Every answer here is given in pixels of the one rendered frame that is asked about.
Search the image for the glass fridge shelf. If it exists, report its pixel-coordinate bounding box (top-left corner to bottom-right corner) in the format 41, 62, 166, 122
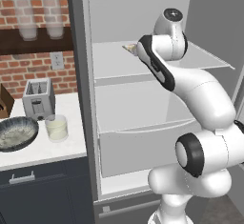
91, 39, 236, 80

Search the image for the translucent fridge crisper drawer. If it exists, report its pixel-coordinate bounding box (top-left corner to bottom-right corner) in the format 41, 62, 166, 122
94, 118, 206, 178

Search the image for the grey fridge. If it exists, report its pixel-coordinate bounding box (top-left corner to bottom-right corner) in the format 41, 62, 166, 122
66, 0, 244, 224

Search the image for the yellow lemon wedge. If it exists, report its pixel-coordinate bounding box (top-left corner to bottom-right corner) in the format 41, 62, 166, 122
122, 43, 139, 57

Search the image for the glass of lemonade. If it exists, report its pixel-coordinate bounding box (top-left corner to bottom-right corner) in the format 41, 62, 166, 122
44, 113, 70, 143

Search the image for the dark grey ice bowl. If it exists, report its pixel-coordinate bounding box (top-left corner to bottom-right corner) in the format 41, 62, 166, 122
0, 115, 40, 153

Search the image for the silver toaster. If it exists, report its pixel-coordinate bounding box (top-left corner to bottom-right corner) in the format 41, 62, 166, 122
21, 77, 57, 122

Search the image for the dark blue drawer front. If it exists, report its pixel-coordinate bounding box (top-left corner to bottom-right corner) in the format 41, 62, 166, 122
0, 157, 91, 189

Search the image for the clear glass jar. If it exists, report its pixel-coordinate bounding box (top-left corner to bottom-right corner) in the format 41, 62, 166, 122
42, 0, 66, 41
12, 0, 40, 42

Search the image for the brown wooden block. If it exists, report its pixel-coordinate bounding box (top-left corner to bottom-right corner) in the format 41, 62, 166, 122
0, 83, 16, 120

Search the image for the dark blue cupboard door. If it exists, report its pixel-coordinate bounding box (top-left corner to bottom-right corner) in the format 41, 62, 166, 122
0, 179, 95, 224

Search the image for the white wall outlet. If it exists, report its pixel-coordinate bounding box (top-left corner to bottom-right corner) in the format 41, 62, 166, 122
51, 51, 66, 71

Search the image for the dark wooden wall shelf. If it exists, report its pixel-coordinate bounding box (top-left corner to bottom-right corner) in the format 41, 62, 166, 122
0, 26, 75, 56

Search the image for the grey freezer drawer handle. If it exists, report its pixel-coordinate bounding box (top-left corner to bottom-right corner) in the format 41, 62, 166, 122
97, 199, 164, 220

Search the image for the silver drawer handle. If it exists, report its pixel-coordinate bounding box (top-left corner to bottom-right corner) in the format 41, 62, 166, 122
8, 171, 36, 185

